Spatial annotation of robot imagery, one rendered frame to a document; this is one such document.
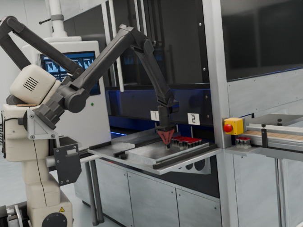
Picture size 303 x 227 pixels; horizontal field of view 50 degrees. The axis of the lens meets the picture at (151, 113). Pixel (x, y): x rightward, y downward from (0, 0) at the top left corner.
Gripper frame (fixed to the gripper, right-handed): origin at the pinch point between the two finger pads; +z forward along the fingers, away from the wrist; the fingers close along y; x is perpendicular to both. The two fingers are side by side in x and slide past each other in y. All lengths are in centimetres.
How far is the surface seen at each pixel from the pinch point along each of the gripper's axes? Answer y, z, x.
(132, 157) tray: -21.2, 2.4, 5.9
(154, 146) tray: -1.8, 2.2, 7.7
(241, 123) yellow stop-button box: 10.7, -8.9, -37.7
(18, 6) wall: 221, -180, 494
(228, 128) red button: 4.3, -7.6, -33.9
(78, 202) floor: 61, 93, 176
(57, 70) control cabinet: -5, -45, 79
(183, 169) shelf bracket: -5.9, 11.6, -12.7
